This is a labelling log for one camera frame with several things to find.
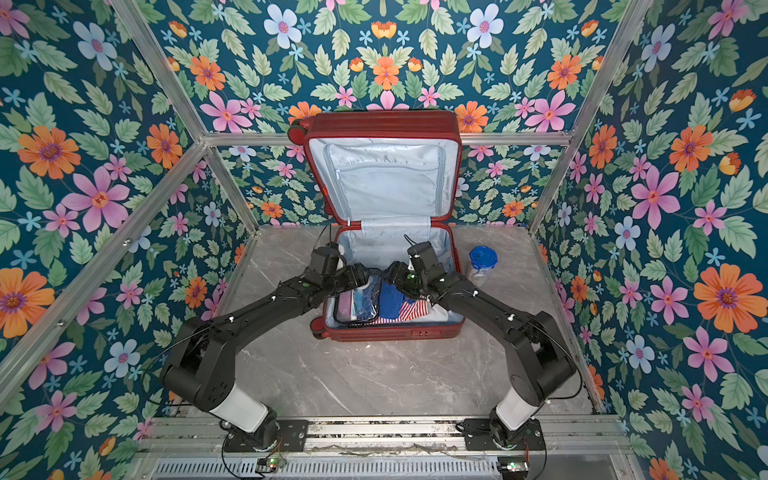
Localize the white slotted cable duct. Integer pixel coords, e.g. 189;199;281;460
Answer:
150;457;501;479

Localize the red white striped shirt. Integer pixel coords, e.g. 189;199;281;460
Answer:
374;300;430;324

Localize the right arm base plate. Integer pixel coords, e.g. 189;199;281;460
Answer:
456;418;546;452

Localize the blue shirt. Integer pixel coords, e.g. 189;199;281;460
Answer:
378;282;405;323

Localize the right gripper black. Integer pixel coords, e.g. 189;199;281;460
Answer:
380;260;429;298

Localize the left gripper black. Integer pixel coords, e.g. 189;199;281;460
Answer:
321;259;372;296

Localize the clear toiletry pouch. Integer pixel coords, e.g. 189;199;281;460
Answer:
334;269;382;326

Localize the aluminium cage frame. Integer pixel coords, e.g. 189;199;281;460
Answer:
1;1;654;405

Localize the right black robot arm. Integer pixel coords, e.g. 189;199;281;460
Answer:
384;242;578;448

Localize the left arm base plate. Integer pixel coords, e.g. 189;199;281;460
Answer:
222;418;310;453

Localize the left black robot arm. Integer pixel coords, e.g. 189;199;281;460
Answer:
160;242;370;450

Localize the clear jar blue lid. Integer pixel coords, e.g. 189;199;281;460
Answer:
467;245;498;286

